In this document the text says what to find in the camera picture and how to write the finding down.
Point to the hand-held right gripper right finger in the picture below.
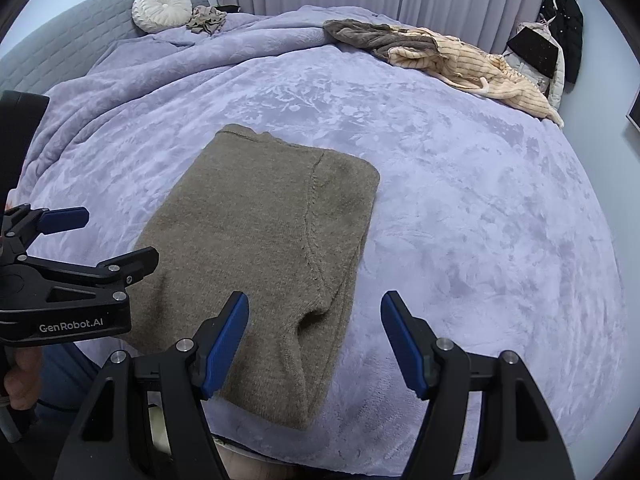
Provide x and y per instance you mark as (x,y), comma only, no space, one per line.
(406,347)

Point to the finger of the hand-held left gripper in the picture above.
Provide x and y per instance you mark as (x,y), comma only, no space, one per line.
(65,220)
(135,265)

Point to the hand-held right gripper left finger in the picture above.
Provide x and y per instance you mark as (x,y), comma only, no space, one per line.
(225,347)

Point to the brown knitted sweater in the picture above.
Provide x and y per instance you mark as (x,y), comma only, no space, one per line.
(250,240)

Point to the person's left hand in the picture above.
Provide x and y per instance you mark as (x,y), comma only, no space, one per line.
(22,380)

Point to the person's blue jeans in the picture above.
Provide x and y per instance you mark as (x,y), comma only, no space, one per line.
(65,375)

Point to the lavender plush blanket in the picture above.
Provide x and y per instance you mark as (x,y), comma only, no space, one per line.
(475,210)

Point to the grey quilted headboard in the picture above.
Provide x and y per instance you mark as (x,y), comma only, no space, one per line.
(75,25)

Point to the round white pleated pillow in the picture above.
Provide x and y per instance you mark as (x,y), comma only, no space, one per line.
(162,9)

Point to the small taupe crumpled cloth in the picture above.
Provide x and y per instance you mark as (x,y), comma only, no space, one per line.
(205,20)

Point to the small black object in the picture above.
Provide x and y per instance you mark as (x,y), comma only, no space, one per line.
(231,8)

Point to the cream striped garment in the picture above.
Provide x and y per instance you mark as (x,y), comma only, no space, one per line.
(465,62)

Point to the brown fleece garment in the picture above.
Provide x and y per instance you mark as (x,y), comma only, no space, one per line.
(360,35)

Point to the black speckled garment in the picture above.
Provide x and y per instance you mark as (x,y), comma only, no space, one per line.
(532,47)

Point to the black hanging jacket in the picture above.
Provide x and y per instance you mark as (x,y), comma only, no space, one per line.
(570,30)

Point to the wall television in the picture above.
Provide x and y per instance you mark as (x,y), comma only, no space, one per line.
(634,117)

